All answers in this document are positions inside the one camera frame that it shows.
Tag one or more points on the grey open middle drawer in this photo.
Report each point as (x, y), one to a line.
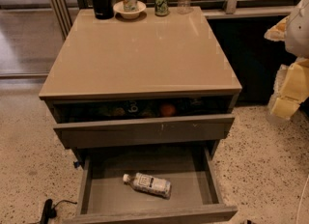
(194, 199)

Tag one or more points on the blue plastic bottle white cap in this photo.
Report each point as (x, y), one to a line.
(149, 184)

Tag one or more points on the green drink can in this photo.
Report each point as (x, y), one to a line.
(161, 7)

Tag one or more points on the grey top drawer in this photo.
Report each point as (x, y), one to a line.
(98, 134)

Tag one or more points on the grey drawer cabinet beige top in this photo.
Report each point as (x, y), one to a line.
(118, 69)

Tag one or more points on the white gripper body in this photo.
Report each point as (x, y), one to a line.
(298, 31)

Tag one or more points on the white ceramic bowl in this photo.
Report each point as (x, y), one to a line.
(119, 9)

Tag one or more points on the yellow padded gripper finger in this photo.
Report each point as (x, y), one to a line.
(277, 32)
(290, 89)

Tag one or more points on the orange fruit in drawer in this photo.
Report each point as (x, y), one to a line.
(167, 110)

